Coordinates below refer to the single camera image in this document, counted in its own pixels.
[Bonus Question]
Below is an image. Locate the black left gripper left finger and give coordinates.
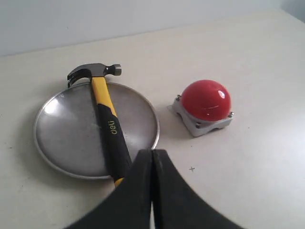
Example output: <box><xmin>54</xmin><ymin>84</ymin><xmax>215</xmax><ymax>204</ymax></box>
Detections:
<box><xmin>67</xmin><ymin>150</ymin><xmax>153</xmax><ymax>229</ymax></box>

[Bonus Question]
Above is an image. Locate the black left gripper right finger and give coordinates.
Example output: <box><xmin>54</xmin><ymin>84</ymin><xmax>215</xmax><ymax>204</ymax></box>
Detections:
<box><xmin>151</xmin><ymin>149</ymin><xmax>241</xmax><ymax>229</ymax></box>

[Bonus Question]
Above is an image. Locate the yellow black claw hammer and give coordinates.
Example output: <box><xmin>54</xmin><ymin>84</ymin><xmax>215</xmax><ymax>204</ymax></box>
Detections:
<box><xmin>67</xmin><ymin>63</ymin><xmax>132</xmax><ymax>187</ymax></box>

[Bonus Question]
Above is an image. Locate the red dome push button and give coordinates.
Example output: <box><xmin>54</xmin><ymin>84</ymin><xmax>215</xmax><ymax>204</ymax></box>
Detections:
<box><xmin>168</xmin><ymin>79</ymin><xmax>234</xmax><ymax>137</ymax></box>

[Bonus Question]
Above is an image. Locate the round stainless steel plate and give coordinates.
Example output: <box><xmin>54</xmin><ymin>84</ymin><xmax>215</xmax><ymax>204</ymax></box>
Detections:
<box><xmin>34</xmin><ymin>83</ymin><xmax>160</xmax><ymax>180</ymax></box>

